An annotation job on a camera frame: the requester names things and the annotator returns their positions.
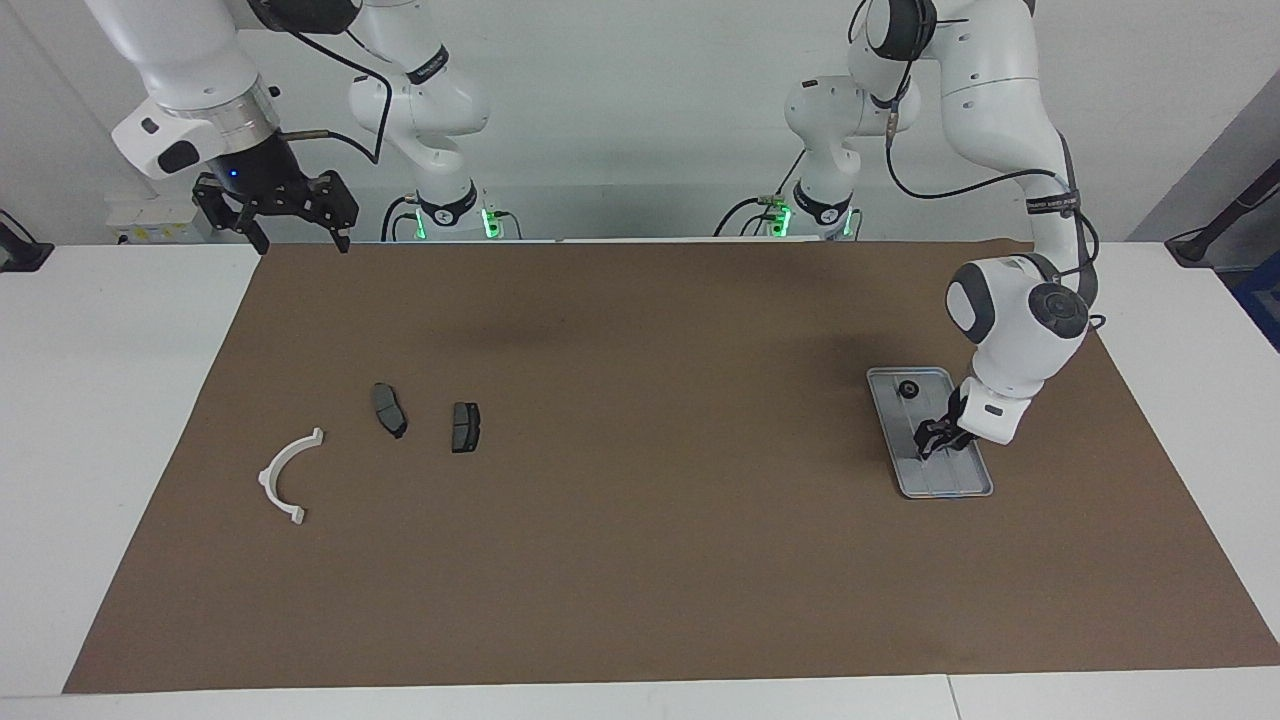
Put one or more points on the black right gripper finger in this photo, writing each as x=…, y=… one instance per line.
x=220, y=212
x=337, y=202

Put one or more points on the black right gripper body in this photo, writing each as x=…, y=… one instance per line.
x=265, y=180

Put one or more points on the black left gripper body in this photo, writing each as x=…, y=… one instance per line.
x=955, y=412

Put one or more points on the large black bearing gear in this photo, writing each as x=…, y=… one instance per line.
x=909, y=390

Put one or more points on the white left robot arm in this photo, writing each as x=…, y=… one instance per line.
x=1000, y=90

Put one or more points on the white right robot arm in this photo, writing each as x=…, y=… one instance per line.
x=190, y=60

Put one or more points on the silver metal tray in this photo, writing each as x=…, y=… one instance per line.
x=950, y=475

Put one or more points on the white power strip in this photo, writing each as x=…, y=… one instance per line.
x=150, y=215

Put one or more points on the dark elongated brake pad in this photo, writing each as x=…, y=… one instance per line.
x=388, y=410

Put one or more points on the dark rectangular brake pad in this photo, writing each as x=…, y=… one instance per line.
x=465, y=428

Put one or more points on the brown table mat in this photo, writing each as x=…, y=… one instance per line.
x=640, y=560

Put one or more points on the blue crate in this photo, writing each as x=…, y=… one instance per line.
x=1262, y=300

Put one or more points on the black clamp mount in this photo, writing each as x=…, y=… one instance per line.
x=20, y=250

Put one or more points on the white curved plastic bracket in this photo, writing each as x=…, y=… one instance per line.
x=265, y=480

